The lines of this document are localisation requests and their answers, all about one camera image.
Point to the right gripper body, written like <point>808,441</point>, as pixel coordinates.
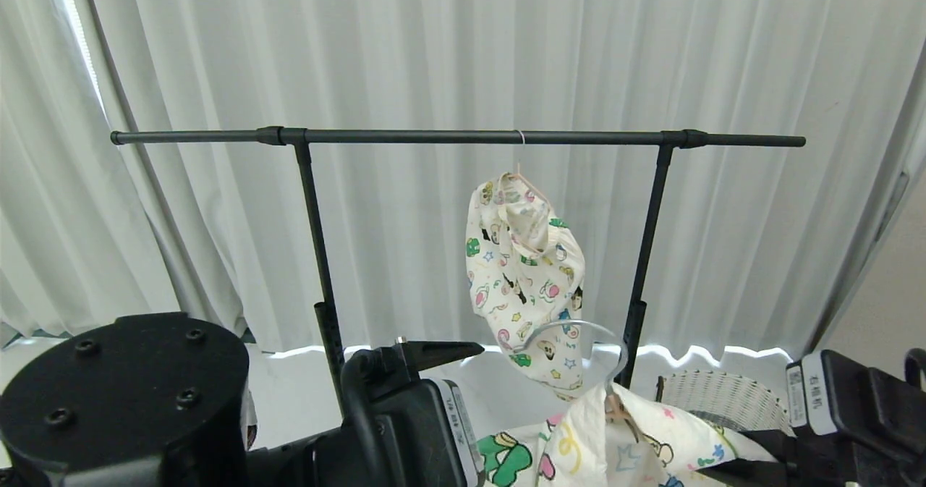
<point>846,469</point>

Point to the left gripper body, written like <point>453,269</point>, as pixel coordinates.
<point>419,436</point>

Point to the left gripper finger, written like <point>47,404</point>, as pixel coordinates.
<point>441,353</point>

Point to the cream printed garment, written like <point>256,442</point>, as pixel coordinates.
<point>528,291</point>
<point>600,451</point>

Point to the pink clothes hanger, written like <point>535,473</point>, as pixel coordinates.
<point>519,140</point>
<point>621,357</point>

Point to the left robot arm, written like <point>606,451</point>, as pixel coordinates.
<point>123,386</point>

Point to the white laundry basket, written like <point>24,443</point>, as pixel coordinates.
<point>723,400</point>

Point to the black clothes rack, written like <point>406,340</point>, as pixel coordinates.
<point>434,137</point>

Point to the white curtain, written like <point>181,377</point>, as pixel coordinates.
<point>434,38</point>

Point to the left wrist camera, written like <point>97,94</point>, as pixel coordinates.
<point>383,371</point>

